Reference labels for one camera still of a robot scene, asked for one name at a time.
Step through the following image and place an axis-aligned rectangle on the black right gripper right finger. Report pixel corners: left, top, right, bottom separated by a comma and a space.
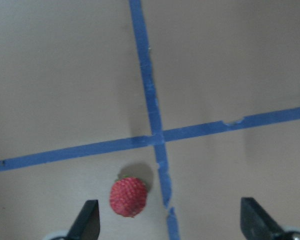
240, 197, 285, 240

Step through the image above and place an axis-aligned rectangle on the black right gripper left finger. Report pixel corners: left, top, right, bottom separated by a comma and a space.
65, 199, 101, 240

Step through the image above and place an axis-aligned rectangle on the red strawberry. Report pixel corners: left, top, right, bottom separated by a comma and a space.
109, 176, 148, 218

